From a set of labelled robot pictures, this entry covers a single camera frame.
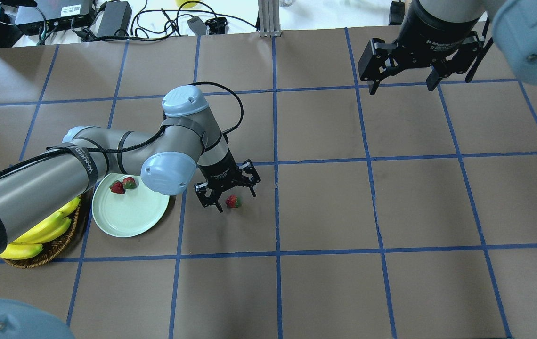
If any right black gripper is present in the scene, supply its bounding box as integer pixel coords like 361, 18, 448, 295
358, 0, 482, 95

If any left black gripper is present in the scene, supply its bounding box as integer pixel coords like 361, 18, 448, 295
195, 146, 261, 213

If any greenish red strawberry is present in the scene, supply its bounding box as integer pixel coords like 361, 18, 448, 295
122, 176, 138, 190

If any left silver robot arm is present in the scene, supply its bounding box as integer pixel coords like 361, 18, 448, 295
0, 83, 260, 253

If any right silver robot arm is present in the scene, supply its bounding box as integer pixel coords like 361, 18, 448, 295
357, 0, 537, 94

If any light green plate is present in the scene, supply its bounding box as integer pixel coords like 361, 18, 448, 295
92, 173, 170, 238

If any brown wicker basket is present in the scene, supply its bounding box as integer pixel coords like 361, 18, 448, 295
2, 198, 83, 269

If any black power adapter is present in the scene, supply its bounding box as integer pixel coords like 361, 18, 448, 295
96, 0, 132, 37

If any yellow banana bunch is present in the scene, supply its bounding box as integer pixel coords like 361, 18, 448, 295
0, 195, 81, 260

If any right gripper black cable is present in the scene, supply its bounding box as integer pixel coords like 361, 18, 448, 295
464, 19, 494, 83

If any aluminium frame post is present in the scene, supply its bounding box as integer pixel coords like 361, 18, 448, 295
258, 0, 282, 37

